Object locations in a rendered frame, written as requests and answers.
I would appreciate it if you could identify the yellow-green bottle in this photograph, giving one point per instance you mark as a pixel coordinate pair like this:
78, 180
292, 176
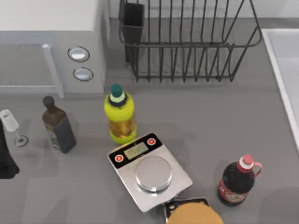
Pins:
120, 116

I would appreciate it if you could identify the silver kitchen scale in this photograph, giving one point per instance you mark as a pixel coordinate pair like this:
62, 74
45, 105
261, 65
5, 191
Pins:
149, 172

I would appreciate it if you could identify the microwave knob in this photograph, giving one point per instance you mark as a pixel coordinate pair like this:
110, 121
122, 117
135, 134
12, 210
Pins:
83, 74
78, 53

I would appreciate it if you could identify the black cutlery holder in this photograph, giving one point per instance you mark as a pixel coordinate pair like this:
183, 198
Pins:
133, 25

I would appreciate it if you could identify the dark square bottle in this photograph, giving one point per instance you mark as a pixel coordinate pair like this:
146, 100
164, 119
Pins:
58, 128

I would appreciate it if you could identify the scale with orange plate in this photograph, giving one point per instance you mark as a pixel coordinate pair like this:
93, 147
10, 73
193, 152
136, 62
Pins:
194, 213

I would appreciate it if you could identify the dark red bottle pink cap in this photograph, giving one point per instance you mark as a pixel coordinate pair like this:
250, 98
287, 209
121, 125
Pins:
236, 184

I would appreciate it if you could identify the pale microwave oven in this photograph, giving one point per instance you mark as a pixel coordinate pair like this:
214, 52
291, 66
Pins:
46, 46

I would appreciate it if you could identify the clear wine glass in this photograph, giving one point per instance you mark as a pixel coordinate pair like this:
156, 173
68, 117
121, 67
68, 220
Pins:
10, 123

